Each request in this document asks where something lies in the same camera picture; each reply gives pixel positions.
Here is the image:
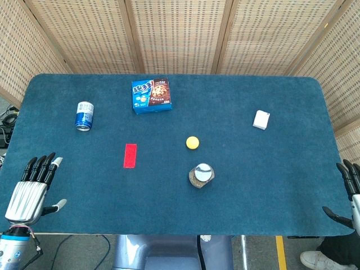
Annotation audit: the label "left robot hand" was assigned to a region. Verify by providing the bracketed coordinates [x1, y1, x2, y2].
[4, 152, 68, 225]

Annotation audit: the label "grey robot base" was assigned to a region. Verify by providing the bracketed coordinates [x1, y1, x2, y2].
[112, 234, 234, 270]

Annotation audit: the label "black trouser leg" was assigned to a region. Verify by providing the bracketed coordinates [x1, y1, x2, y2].
[316, 228, 360, 268]

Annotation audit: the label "blue cookie box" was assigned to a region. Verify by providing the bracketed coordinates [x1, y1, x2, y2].
[131, 78, 173, 115]

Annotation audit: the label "glass jar with black lid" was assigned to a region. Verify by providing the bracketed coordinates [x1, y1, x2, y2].
[188, 163, 215, 190]

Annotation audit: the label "white sneaker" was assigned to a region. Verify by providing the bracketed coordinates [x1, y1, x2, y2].
[299, 250, 358, 270]

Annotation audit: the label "red rectangular card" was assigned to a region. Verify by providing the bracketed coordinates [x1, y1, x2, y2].
[123, 143, 138, 169]

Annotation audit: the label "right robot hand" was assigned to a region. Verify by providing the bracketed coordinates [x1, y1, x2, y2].
[322, 159, 360, 229]

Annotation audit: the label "blue and white drink can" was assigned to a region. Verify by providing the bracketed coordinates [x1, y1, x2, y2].
[74, 101, 95, 132]

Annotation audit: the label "black cables on floor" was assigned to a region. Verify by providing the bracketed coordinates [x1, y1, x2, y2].
[0, 104, 20, 150]

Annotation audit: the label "yellow ball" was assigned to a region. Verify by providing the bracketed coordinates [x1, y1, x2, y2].
[185, 136, 200, 150]

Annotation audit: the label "blue table cloth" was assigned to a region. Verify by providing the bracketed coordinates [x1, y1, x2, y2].
[0, 73, 355, 237]

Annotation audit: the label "woven bamboo folding screen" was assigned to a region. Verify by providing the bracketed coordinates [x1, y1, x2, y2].
[0, 0, 360, 167]

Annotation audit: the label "white tissue pack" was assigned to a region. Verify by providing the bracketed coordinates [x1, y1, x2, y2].
[252, 110, 271, 131]

